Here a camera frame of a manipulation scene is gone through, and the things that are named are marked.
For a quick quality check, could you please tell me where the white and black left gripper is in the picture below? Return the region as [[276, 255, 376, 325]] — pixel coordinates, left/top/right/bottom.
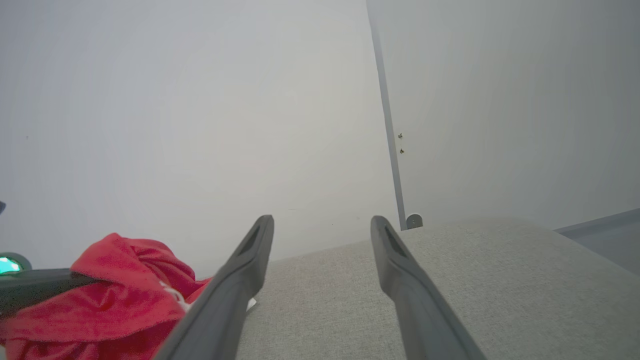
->
[[0, 252, 103, 318]]

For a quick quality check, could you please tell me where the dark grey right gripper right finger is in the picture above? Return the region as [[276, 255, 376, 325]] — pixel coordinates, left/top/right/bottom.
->
[[370, 215, 487, 360]]

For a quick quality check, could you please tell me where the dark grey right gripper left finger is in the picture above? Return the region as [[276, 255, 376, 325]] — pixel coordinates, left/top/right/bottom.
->
[[155, 215, 275, 360]]

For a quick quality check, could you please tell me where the red and white jersey garment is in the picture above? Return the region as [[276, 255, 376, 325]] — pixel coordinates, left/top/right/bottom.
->
[[0, 232, 258, 360]]

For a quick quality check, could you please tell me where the grey fabric sofa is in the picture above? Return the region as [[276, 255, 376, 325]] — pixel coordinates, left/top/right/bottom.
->
[[235, 216, 640, 360]]

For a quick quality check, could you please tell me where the dark grey wall strip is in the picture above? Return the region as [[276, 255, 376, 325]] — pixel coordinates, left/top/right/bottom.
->
[[365, 0, 407, 231]]

